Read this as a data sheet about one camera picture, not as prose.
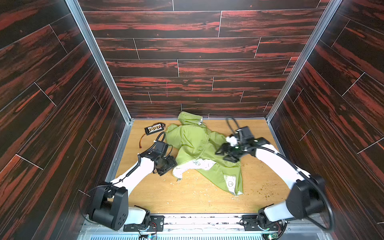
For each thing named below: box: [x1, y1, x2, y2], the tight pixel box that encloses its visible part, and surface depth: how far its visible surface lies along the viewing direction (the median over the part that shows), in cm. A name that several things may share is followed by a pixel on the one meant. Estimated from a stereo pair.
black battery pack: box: [144, 123, 166, 136], surface depth 114 cm
